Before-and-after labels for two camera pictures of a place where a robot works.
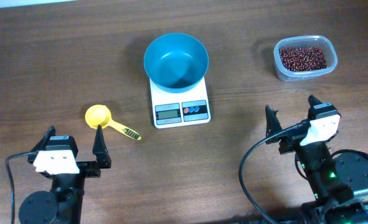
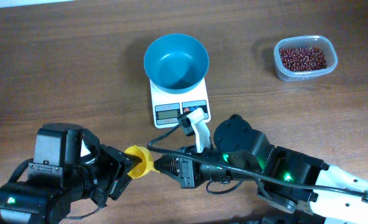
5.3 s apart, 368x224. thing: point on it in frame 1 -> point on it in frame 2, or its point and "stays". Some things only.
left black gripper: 86,168 -> 116,170
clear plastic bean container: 304,57 stays
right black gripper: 291,143 -> 187,172
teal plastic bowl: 176,63 stays
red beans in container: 302,58 stays
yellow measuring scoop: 99,114 -> 146,166
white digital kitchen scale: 171,109 stays
